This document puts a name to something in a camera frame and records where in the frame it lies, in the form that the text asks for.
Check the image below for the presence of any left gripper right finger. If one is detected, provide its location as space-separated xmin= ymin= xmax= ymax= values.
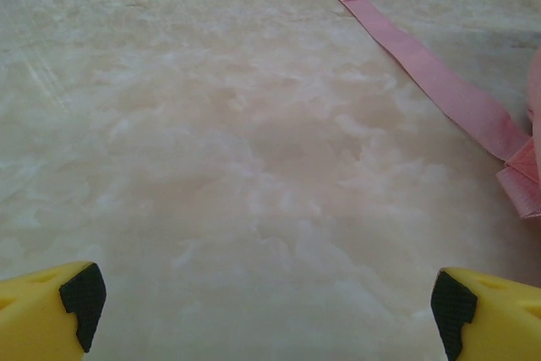
xmin=430 ymin=266 xmax=541 ymax=361

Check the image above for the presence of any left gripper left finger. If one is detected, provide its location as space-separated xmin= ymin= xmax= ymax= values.
xmin=0 ymin=260 xmax=107 ymax=361

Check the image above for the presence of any pink backpack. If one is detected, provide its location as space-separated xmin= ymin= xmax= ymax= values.
xmin=335 ymin=0 xmax=541 ymax=221

